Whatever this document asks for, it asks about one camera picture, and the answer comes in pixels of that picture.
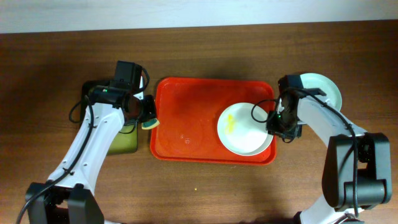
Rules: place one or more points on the yellow green scrub sponge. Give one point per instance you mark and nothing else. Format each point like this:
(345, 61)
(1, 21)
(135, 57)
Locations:
(150, 124)

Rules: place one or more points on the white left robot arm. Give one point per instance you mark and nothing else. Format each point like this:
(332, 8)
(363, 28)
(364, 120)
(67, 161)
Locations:
(68, 196)

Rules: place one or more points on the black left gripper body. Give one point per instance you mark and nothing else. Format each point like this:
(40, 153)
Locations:
(148, 110)

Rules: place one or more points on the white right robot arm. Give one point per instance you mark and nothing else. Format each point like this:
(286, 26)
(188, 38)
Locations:
(357, 171)

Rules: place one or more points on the black tray with yellow liquid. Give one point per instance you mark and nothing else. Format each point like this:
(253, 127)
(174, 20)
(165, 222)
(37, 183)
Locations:
(124, 142)

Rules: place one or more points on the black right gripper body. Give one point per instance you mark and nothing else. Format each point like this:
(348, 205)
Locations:
(283, 124)

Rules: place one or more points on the mint green plate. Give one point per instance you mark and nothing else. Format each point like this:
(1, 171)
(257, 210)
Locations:
(315, 80)

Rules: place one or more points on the red plastic tray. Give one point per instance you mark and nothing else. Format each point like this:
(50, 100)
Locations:
(188, 110)

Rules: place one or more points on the cream white plate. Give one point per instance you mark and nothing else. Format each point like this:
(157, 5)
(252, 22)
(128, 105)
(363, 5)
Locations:
(240, 132)

